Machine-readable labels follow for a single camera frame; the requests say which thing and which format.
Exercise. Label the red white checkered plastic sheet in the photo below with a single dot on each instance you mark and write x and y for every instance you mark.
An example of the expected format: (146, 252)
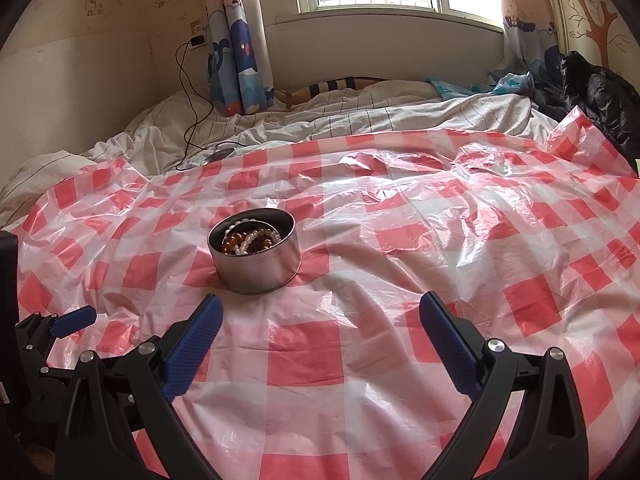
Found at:
(375, 260)

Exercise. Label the striped pillow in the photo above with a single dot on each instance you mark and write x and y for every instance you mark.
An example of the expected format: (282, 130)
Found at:
(330, 85)

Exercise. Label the black charger plug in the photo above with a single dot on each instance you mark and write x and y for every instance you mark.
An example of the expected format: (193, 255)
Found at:
(198, 41)

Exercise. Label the pink cartoon curtain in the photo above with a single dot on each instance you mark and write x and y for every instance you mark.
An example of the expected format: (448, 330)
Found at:
(530, 35)

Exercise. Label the blue plastic bag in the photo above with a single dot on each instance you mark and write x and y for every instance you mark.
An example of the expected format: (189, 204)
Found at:
(510, 82)

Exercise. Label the round metal tin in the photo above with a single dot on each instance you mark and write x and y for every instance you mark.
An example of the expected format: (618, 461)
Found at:
(260, 272)

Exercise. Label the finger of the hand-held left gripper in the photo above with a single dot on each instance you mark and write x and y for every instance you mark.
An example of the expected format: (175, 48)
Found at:
(75, 321)
(42, 380)

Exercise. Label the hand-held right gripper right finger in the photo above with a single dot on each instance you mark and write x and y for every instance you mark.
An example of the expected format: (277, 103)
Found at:
(450, 345)

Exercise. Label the black puffer jacket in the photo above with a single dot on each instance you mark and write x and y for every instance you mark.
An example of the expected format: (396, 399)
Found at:
(600, 95)

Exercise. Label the white striped duvet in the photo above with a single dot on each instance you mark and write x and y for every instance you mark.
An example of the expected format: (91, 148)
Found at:
(375, 115)

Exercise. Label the round charging pad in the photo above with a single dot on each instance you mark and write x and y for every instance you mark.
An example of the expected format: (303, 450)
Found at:
(220, 154)

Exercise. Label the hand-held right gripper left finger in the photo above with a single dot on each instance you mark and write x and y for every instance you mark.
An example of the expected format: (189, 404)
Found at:
(192, 350)

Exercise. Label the white wall socket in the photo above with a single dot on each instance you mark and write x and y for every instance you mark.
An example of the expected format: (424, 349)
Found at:
(198, 27)

